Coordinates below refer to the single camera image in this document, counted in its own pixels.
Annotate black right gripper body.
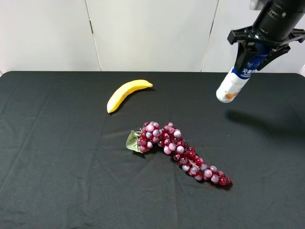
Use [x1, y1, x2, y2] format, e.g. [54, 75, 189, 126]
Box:
[227, 26, 305, 46]

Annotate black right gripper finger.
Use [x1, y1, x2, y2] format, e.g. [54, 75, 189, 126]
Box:
[257, 44, 291, 70]
[234, 42, 257, 71]

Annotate blue white yogurt drink bottle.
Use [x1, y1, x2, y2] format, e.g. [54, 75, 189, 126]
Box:
[216, 43, 270, 103]

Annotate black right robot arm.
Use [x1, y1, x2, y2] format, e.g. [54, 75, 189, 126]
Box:
[227, 0, 305, 72]

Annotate red grape bunch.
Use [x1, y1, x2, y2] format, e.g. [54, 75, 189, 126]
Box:
[126, 122, 233, 187]

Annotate yellow banana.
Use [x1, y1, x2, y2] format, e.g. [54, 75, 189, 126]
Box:
[107, 80, 153, 114]

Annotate black tablecloth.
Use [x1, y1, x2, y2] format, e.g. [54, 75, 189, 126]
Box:
[0, 72, 305, 229]

